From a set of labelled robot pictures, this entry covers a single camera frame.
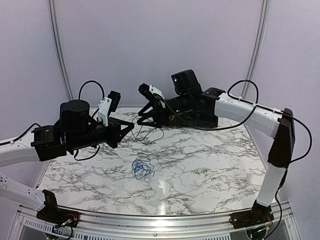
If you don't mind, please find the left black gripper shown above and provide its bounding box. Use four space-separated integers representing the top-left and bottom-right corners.
68 116 135 152

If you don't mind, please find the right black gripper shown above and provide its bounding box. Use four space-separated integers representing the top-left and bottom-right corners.
137 92 193 128

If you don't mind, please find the blue wire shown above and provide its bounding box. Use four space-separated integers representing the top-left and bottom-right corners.
131 156 156 181

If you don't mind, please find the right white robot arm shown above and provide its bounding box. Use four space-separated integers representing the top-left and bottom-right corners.
137 69 295 224

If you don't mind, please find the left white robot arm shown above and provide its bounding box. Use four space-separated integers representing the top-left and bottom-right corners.
0 97 134 167

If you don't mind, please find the black compartment tray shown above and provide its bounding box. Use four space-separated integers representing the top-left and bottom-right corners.
168 112 219 129

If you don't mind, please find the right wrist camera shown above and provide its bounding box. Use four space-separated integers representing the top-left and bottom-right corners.
138 83 165 101

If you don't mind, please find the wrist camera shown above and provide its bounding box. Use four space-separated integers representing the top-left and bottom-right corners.
138 83 165 101
97 90 121 127

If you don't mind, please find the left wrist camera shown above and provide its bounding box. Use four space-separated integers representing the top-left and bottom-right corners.
97 90 121 127

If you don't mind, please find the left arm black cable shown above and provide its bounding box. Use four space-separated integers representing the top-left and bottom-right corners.
73 80 106 161

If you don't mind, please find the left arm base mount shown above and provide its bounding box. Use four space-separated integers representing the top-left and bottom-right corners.
36 189 80 228

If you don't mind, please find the aluminium front rail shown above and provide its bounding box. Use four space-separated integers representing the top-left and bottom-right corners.
8 201 301 240

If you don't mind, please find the left aluminium frame post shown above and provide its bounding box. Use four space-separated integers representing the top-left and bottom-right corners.
47 0 74 101

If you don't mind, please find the aluminium frame post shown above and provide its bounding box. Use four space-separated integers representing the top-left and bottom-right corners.
47 0 74 101
243 0 270 95

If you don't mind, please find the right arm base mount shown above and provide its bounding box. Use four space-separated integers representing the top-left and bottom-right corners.
229 200 275 229

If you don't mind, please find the right aluminium frame post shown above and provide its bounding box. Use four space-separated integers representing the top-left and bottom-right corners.
243 0 270 95

